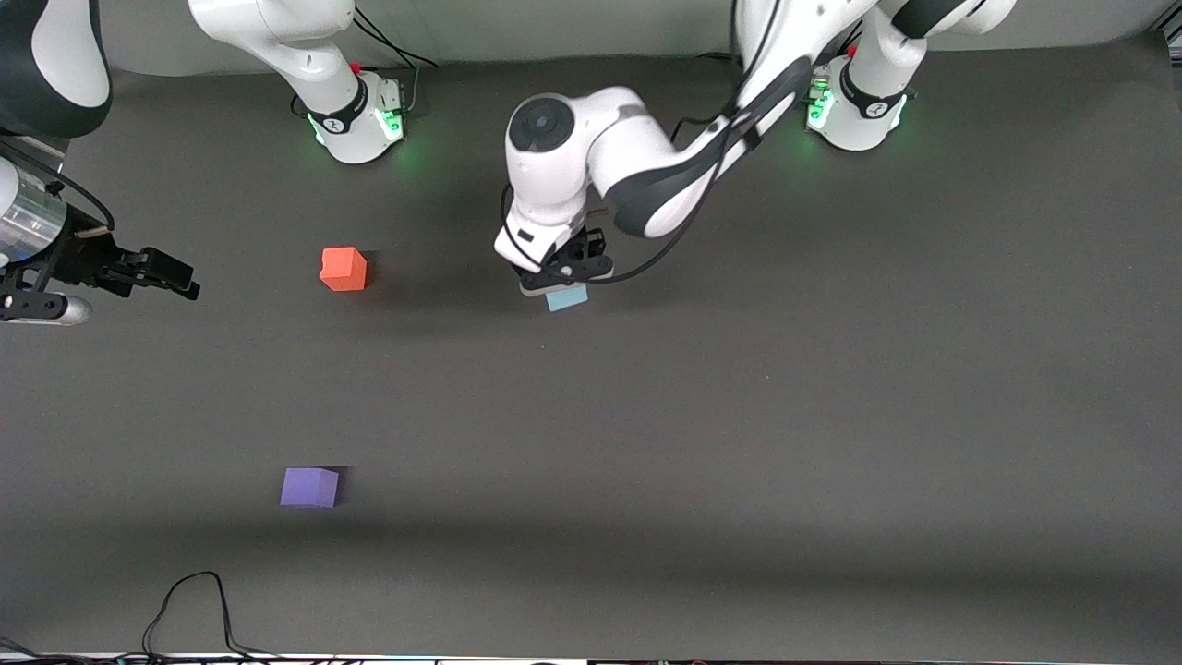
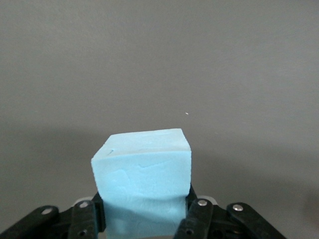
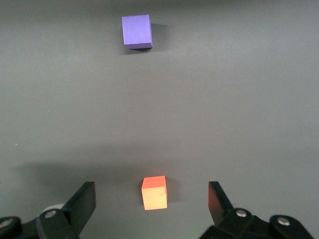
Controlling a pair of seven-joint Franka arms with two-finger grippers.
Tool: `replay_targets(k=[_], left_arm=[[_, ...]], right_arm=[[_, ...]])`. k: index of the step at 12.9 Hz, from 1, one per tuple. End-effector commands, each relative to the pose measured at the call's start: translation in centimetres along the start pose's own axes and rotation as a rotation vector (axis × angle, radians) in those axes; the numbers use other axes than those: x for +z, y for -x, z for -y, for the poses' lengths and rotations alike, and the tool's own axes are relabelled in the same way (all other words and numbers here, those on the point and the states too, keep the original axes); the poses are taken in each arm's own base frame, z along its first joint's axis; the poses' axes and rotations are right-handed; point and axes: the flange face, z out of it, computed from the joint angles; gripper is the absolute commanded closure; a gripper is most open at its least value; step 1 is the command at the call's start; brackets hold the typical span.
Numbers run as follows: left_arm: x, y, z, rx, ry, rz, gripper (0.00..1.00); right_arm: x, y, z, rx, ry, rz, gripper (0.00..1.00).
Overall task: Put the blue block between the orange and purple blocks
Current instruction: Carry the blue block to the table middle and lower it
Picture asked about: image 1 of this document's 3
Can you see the orange block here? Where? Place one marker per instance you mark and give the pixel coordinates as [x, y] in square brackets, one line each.
[343, 269]

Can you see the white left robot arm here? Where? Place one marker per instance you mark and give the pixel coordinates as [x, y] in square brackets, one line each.
[637, 139]

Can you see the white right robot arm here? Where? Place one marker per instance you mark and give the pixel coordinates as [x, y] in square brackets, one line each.
[305, 46]

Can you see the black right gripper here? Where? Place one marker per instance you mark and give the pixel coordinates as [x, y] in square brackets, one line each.
[90, 259]

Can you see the light blue block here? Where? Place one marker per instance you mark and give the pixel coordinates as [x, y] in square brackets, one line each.
[566, 298]

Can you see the purple block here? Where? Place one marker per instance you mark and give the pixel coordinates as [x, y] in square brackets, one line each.
[309, 488]

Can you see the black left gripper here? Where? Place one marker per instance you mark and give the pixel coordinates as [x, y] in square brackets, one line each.
[584, 249]

